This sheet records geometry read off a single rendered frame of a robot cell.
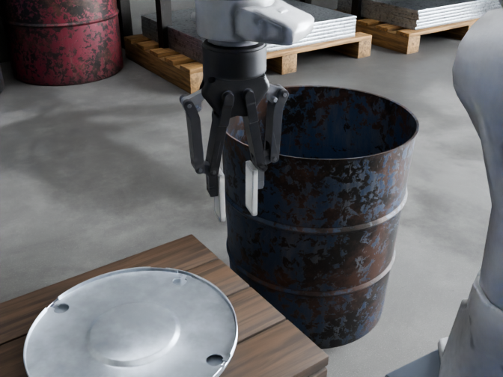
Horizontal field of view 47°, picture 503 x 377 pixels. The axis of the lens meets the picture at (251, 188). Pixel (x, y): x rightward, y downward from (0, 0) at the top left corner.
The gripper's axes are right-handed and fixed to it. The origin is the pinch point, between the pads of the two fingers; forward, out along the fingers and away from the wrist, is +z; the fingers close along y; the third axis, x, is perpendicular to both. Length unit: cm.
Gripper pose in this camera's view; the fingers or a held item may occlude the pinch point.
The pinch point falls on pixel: (235, 192)
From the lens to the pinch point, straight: 76.4
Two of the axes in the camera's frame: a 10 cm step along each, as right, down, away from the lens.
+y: -9.5, 1.5, -2.9
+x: 3.3, 4.7, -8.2
